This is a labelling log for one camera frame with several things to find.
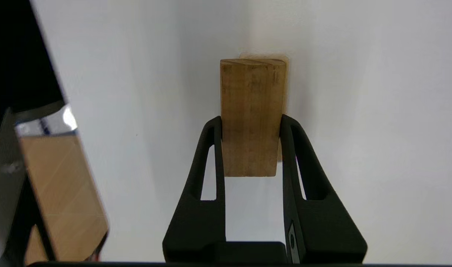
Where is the rectangular wooden building block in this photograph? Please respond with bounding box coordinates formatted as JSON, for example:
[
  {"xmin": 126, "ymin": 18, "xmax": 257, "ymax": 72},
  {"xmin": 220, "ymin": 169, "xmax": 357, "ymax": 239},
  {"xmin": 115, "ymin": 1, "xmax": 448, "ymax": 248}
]
[{"xmin": 220, "ymin": 58, "xmax": 287, "ymax": 178}]

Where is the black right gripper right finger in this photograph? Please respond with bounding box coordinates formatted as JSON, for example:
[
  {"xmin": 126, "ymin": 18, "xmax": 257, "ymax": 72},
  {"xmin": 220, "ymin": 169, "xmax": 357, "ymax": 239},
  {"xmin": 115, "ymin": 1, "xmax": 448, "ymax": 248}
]
[{"xmin": 280, "ymin": 114, "xmax": 368, "ymax": 264}]

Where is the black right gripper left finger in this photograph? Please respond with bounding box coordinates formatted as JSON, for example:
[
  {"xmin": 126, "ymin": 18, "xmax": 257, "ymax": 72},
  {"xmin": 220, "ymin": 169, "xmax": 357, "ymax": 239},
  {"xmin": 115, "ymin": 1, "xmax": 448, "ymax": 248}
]
[{"xmin": 162, "ymin": 116, "xmax": 227, "ymax": 263}]

